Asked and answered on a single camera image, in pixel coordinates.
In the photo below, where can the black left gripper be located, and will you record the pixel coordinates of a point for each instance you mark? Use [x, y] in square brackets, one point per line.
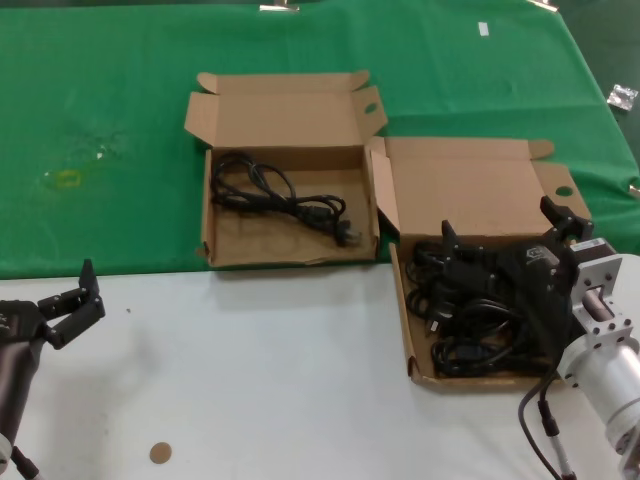
[20, 322]

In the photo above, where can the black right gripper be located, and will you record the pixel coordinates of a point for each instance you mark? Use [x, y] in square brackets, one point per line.
[542, 290]

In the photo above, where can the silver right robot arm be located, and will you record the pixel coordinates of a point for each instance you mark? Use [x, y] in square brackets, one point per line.
[615, 370]

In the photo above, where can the brown cardboard box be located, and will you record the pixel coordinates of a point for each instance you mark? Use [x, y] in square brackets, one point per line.
[465, 200]
[290, 125]

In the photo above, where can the metal cloth clip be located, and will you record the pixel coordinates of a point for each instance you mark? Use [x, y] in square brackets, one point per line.
[280, 6]
[545, 4]
[635, 191]

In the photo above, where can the round brown cardboard disc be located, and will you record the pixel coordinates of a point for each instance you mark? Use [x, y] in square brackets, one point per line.
[160, 453]

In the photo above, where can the small white paper tag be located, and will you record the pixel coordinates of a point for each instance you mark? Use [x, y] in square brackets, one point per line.
[483, 29]

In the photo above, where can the green table cloth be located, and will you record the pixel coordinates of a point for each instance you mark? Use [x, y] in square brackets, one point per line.
[100, 75]

